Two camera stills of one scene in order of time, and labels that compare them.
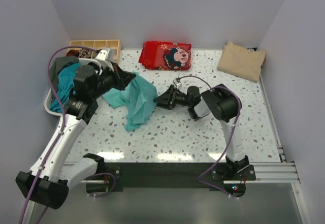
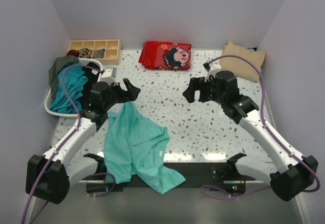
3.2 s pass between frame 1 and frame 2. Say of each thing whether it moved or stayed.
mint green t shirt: moved
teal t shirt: stayed
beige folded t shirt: stayed
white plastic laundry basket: stayed
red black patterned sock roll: stayed
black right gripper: moved
